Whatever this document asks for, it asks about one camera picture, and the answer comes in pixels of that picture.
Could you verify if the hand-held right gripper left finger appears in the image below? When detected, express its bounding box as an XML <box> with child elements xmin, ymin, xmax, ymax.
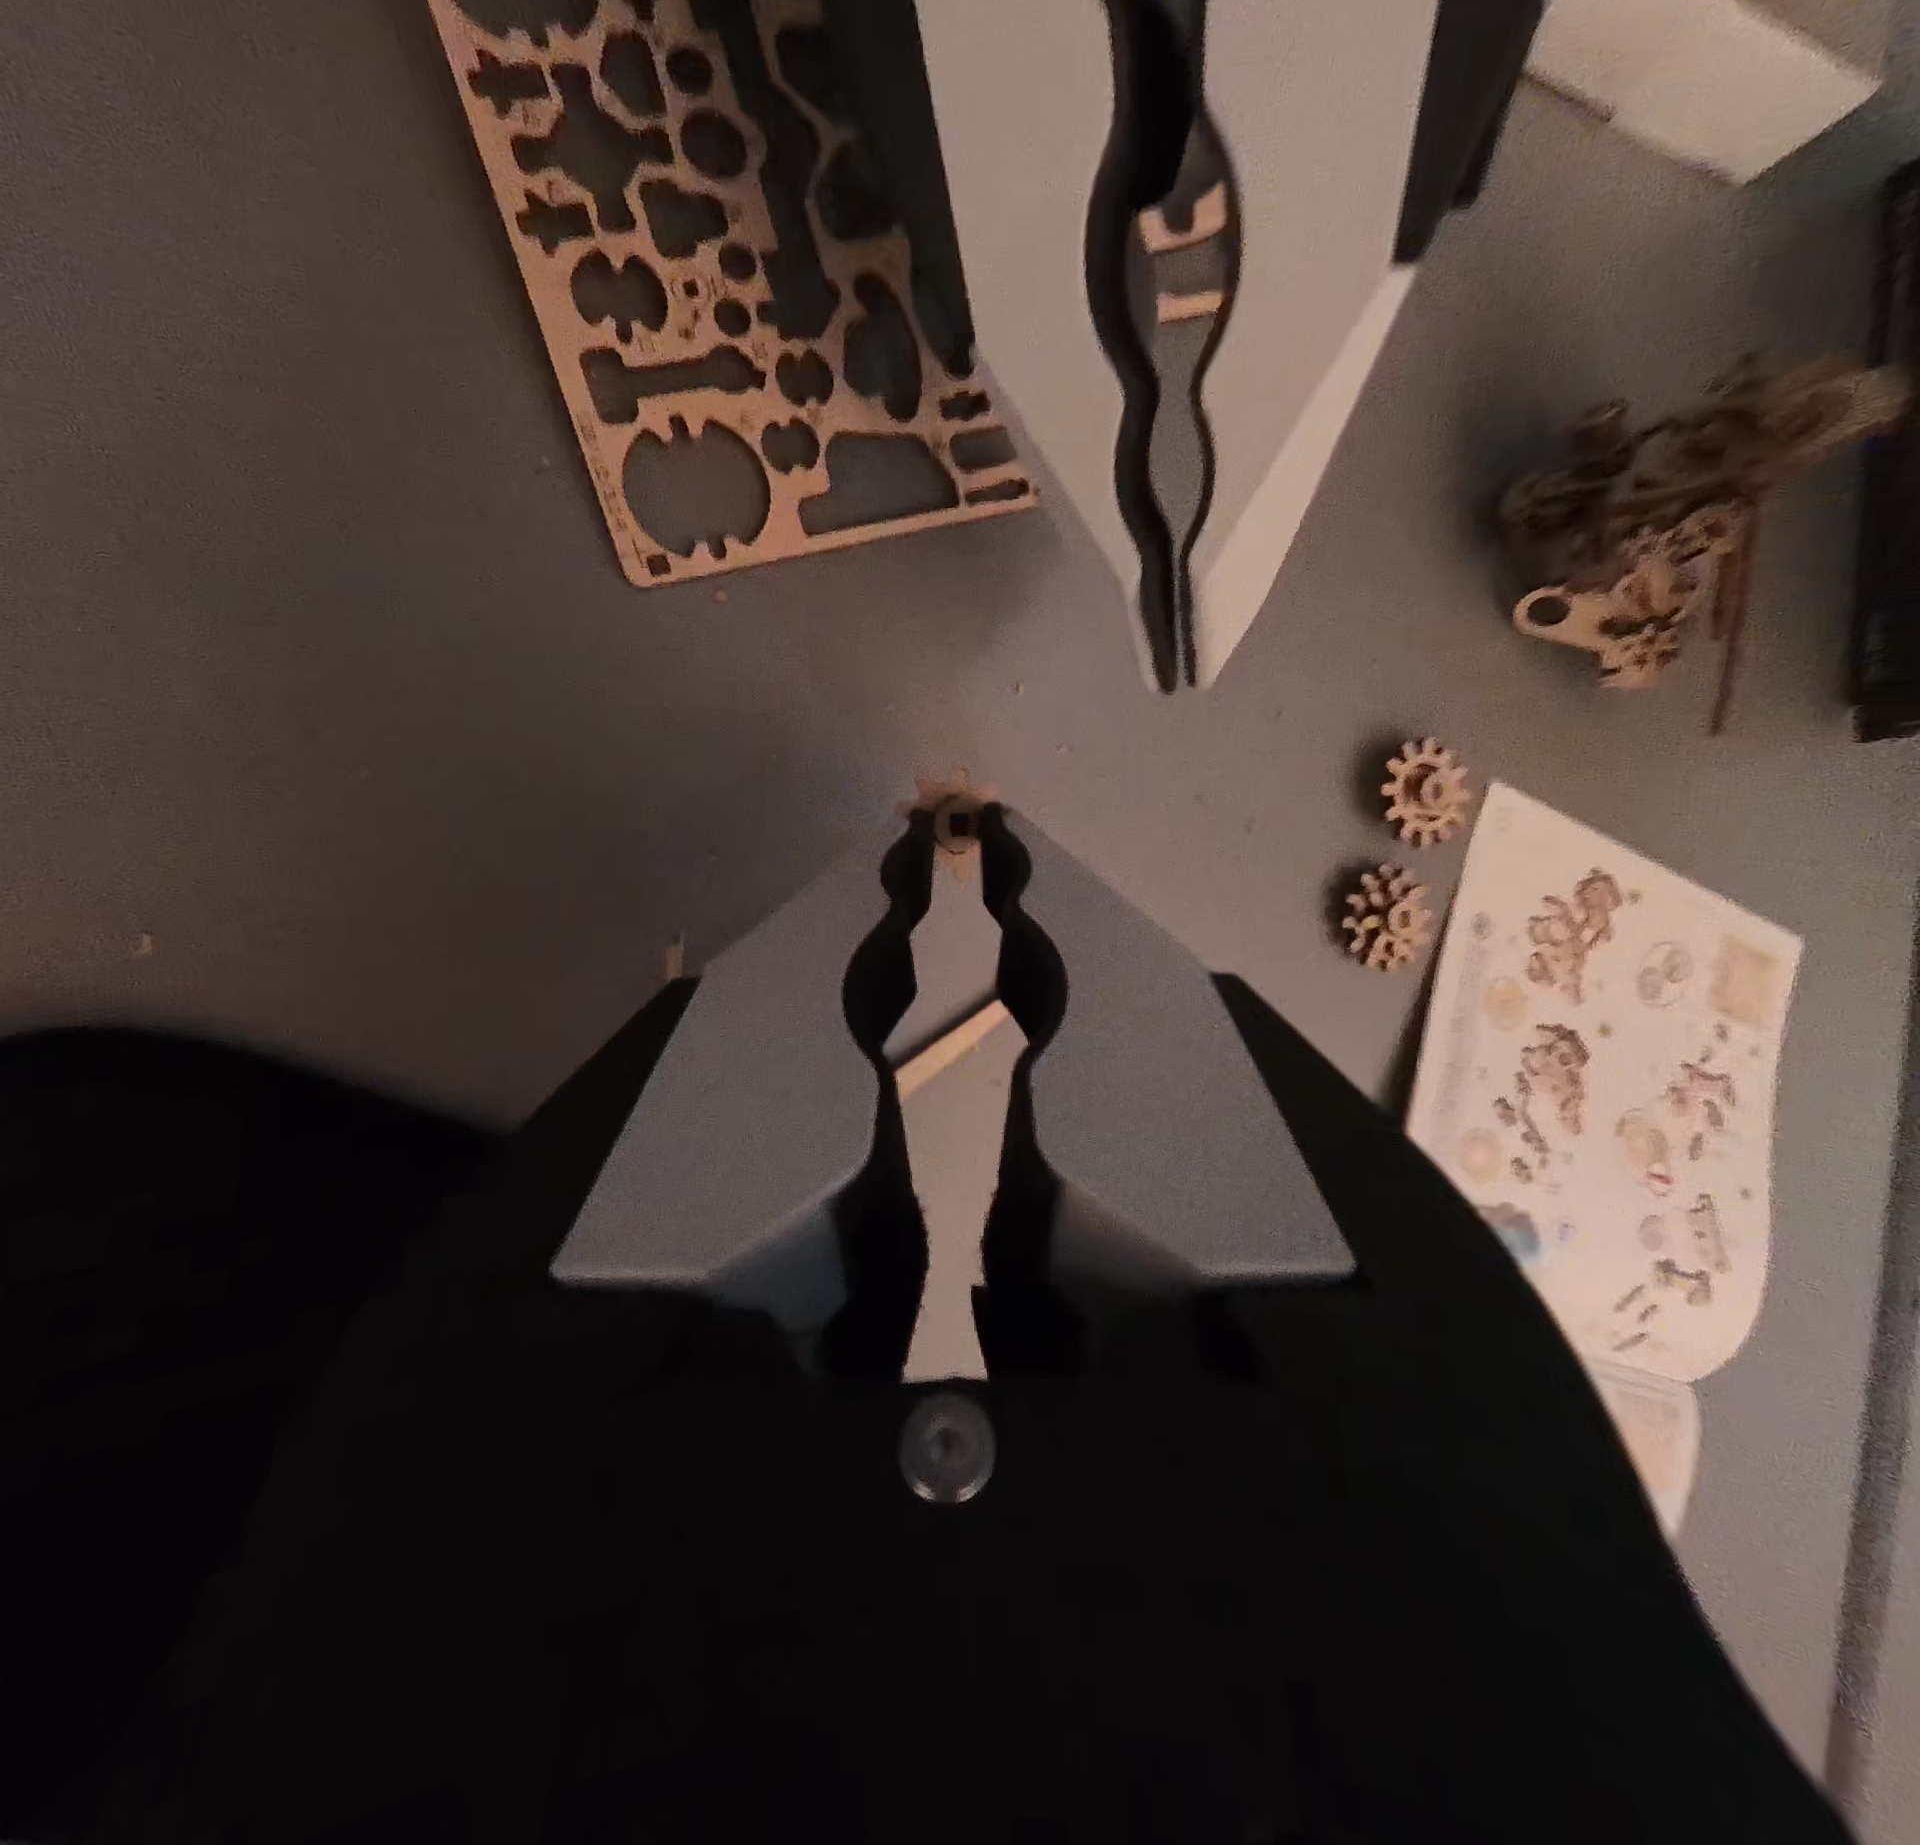
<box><xmin>549</xmin><ymin>810</ymin><xmax>940</xmax><ymax>1367</ymax></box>

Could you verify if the small wooden gear assembly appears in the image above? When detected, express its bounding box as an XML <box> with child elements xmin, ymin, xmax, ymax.
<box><xmin>913</xmin><ymin>776</ymin><xmax>1008</xmax><ymax>891</ymax></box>

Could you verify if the black model kit box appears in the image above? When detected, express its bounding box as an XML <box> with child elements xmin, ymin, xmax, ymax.
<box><xmin>1841</xmin><ymin>156</ymin><xmax>1920</xmax><ymax>745</ymax></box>

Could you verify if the punched-out wooden parts sheet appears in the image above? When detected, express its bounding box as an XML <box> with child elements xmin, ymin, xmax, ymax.
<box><xmin>396</xmin><ymin>0</ymin><xmax>1041</xmax><ymax>588</ymax></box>

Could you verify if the small white cardboard box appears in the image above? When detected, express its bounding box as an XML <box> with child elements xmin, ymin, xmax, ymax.
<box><xmin>1520</xmin><ymin>0</ymin><xmax>1882</xmax><ymax>190</ymax></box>

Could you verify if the flat wooden gear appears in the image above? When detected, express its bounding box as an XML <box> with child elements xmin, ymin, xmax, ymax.
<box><xmin>1378</xmin><ymin>736</ymin><xmax>1471</xmax><ymax>848</ymax></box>

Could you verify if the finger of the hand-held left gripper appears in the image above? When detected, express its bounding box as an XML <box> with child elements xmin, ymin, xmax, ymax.
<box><xmin>906</xmin><ymin>0</ymin><xmax>1191</xmax><ymax>696</ymax></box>
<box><xmin>1178</xmin><ymin>0</ymin><xmax>1467</xmax><ymax>693</ymax></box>

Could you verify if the thin wooden stick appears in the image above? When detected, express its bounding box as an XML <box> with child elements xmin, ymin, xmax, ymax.
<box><xmin>896</xmin><ymin>1004</ymin><xmax>1014</xmax><ymax>1103</ymax></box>

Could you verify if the wooden gear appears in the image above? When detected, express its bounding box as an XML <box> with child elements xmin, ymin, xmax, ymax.
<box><xmin>1378</xmin><ymin>736</ymin><xmax>1471</xmax><ymax>848</ymax></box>
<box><xmin>1327</xmin><ymin>859</ymin><xmax>1438</xmax><ymax>974</ymax></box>

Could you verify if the partly built wooden model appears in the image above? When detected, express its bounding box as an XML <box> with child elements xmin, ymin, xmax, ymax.
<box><xmin>1498</xmin><ymin>351</ymin><xmax>1912</xmax><ymax>736</ymax></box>

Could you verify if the small wooden parts sheet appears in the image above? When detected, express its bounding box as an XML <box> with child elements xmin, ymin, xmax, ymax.
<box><xmin>1137</xmin><ymin>177</ymin><xmax>1235</xmax><ymax>329</ymax></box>

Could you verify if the illustrated instruction booklet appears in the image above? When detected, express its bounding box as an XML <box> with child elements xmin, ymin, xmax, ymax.
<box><xmin>1402</xmin><ymin>778</ymin><xmax>1804</xmax><ymax>1540</ymax></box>

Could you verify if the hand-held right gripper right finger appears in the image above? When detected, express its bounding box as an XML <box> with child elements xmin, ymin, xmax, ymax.
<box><xmin>975</xmin><ymin>806</ymin><xmax>1361</xmax><ymax>1367</ymax></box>

